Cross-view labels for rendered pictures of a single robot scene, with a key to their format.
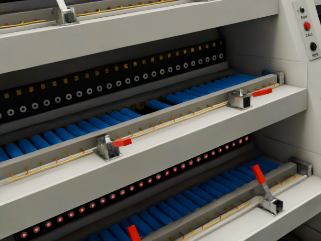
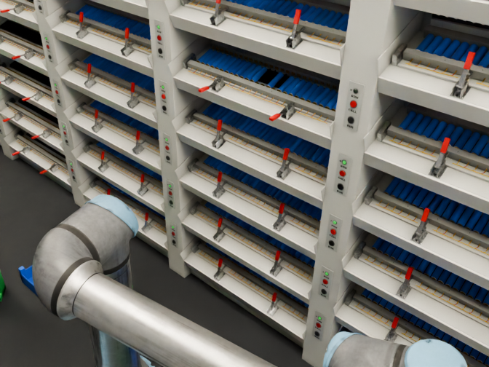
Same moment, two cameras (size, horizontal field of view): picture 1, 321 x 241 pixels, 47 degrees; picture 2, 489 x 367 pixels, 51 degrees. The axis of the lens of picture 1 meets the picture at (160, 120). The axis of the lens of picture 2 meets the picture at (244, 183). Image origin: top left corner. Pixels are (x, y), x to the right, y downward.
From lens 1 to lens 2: 1.43 m
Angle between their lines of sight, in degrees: 71
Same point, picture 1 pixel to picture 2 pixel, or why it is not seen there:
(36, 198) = (186, 84)
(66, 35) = (209, 30)
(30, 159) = (198, 68)
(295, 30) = (342, 100)
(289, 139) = not seen: hidden behind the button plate
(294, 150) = not seen: hidden behind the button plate
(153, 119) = (247, 86)
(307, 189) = (311, 188)
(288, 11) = (343, 85)
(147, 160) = (225, 102)
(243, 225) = (265, 165)
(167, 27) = (257, 49)
